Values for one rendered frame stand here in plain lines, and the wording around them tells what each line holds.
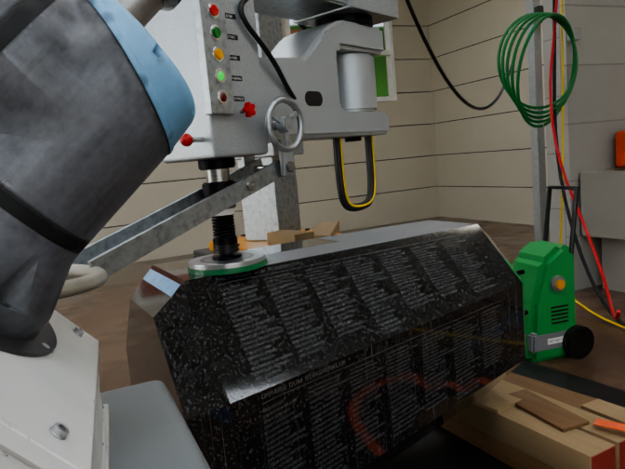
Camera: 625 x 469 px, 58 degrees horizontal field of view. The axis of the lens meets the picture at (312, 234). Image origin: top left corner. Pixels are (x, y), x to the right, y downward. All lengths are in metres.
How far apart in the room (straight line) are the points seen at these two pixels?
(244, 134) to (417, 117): 7.83
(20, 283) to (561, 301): 2.83
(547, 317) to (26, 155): 2.82
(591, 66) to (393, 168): 4.87
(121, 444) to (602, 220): 3.98
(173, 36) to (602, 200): 3.40
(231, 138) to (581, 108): 3.38
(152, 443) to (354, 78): 1.56
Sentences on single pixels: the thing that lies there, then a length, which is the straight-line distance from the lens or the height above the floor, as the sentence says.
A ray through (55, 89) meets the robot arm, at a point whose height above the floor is 1.20.
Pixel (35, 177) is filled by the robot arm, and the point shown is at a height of 1.13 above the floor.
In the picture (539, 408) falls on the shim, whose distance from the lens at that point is 2.19.
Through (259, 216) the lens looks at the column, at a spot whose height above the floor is 0.89.
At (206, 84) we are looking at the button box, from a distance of 1.43.
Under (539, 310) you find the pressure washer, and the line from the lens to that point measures 3.07.
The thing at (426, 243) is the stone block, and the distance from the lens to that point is 1.87.
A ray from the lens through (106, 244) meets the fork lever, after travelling 1.43.
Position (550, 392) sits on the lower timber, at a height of 0.08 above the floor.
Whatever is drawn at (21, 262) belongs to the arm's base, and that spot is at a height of 1.07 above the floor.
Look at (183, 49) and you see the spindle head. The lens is 1.51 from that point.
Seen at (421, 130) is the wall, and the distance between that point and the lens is 9.29.
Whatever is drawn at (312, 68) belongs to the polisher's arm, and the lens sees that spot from 1.77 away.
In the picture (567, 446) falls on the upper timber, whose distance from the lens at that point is 2.00.
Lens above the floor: 1.13
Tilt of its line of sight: 8 degrees down
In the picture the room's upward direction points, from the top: 5 degrees counter-clockwise
